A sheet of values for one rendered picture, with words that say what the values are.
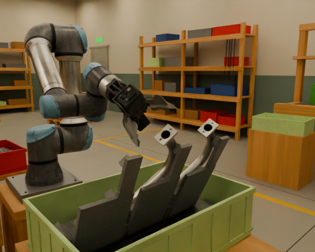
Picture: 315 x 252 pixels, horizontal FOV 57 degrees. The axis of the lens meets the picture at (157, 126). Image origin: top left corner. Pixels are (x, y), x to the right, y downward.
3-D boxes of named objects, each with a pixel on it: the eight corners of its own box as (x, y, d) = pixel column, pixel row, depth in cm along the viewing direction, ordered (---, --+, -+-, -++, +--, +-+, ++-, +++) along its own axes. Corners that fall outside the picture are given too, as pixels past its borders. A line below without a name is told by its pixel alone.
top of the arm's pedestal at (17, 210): (67, 177, 147) (67, 169, 147) (96, 198, 123) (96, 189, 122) (-3, 193, 128) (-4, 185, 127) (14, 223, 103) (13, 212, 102)
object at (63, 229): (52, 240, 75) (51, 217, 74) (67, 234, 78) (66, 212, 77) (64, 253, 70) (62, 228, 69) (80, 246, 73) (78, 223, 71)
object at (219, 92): (236, 141, 560) (243, 21, 519) (138, 121, 779) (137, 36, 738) (251, 137, 596) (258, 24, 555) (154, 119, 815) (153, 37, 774)
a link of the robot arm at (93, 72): (99, 82, 104) (102, 59, 100) (116, 96, 98) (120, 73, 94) (79, 84, 99) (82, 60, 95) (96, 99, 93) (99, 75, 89)
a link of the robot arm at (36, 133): (25, 156, 124) (22, 124, 121) (57, 151, 131) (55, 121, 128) (30, 163, 114) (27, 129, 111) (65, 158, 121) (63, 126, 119)
